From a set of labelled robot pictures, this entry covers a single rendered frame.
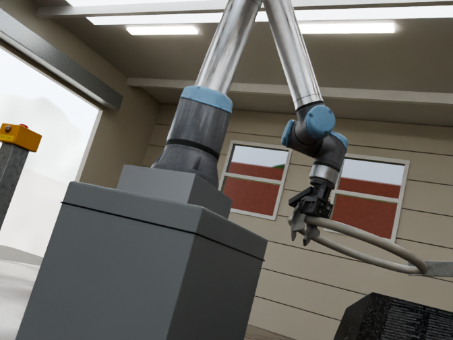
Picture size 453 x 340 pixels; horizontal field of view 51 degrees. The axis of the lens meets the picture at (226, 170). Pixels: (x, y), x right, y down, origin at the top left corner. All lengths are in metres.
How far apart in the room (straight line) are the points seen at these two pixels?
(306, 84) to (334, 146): 0.25
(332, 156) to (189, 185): 0.60
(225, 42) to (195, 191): 0.61
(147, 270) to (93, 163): 8.47
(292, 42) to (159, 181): 0.61
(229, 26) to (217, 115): 0.43
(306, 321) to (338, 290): 0.74
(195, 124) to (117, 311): 0.50
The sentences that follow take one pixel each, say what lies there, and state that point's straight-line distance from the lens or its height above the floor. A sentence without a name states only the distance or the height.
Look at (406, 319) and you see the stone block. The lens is 1.79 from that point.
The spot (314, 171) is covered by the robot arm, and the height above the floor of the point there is 1.12.
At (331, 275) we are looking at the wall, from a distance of 8.31.
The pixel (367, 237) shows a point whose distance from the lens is 1.48.
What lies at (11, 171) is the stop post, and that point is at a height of 0.89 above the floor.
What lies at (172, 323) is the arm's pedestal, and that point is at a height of 0.61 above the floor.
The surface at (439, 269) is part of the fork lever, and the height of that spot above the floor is 0.92.
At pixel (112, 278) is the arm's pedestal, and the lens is 1.09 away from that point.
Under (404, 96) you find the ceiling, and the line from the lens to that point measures 7.61.
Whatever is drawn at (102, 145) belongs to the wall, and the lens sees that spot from 9.60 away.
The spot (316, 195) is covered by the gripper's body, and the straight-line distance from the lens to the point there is 1.56.
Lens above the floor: 0.73
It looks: 12 degrees up
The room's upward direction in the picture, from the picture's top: 15 degrees clockwise
